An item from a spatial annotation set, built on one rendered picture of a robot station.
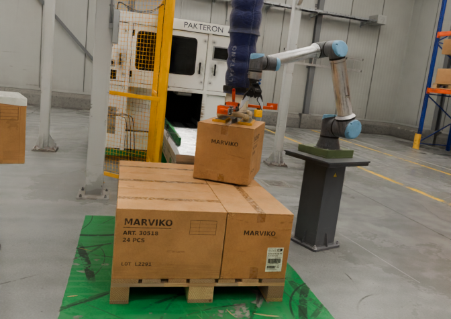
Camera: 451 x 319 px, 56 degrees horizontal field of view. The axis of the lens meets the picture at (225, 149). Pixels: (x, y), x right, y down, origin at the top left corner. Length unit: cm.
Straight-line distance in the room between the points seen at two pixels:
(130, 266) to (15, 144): 104
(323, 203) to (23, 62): 1009
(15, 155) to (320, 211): 222
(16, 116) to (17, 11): 974
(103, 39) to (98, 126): 80
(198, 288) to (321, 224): 138
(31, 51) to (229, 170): 989
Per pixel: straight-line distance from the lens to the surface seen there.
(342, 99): 329
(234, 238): 247
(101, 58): 418
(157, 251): 242
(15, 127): 285
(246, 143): 292
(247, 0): 316
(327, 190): 349
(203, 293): 257
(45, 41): 637
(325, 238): 365
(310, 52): 324
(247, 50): 314
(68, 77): 1230
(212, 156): 299
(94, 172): 430
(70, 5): 1237
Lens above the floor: 127
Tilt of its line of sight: 9 degrees down
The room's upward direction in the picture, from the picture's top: 7 degrees clockwise
